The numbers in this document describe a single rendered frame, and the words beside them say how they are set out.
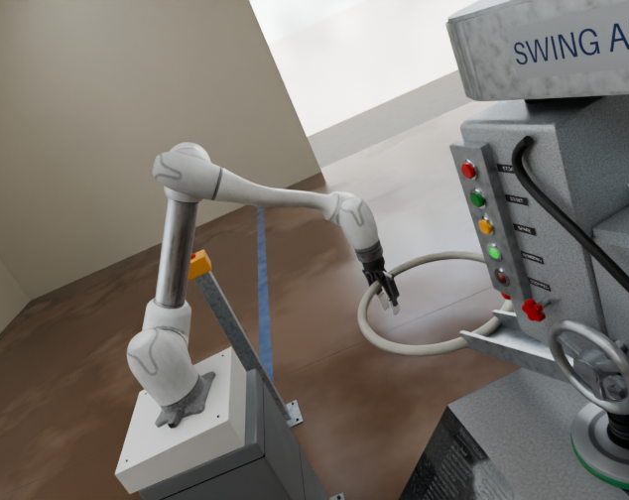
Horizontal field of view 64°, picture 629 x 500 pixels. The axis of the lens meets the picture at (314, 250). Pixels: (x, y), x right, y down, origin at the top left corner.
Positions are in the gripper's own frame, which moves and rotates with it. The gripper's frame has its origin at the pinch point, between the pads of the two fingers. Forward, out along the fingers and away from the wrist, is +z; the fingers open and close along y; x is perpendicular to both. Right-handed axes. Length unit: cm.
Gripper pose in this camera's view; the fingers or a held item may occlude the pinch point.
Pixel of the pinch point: (389, 304)
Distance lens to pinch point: 179.5
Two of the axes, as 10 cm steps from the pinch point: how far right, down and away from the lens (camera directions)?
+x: 7.2, -5.5, 4.2
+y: 5.9, 1.7, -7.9
